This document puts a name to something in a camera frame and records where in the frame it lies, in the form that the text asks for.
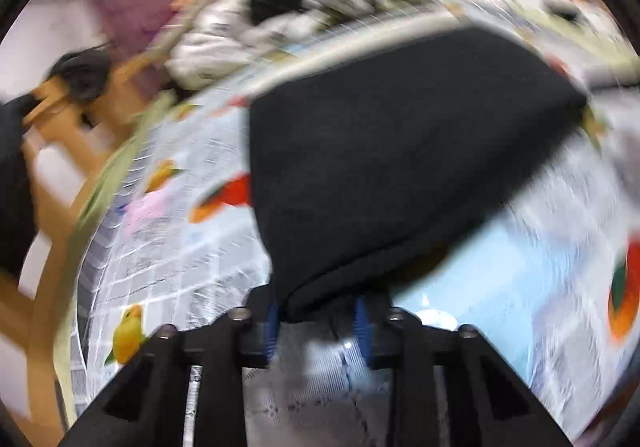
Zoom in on fruit print plastic bed cover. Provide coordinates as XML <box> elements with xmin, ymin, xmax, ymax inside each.
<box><xmin>70</xmin><ymin>7</ymin><xmax>639</xmax><ymax>446</ymax></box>

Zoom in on dark cloth on bedpost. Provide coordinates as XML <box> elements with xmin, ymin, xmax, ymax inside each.
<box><xmin>48</xmin><ymin>46</ymin><xmax>113</xmax><ymax>104</ymax></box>

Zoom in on wooden bed frame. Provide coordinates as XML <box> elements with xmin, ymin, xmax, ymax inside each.
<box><xmin>0</xmin><ymin>0</ymin><xmax>601</xmax><ymax>447</ymax></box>

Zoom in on white floral quilt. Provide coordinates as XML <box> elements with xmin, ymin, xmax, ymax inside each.
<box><xmin>165</xmin><ymin>0</ymin><xmax>639</xmax><ymax>91</ymax></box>

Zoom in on black pants with white stripe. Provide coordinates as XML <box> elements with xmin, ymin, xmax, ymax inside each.
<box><xmin>248</xmin><ymin>26</ymin><xmax>587</xmax><ymax>323</ymax></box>

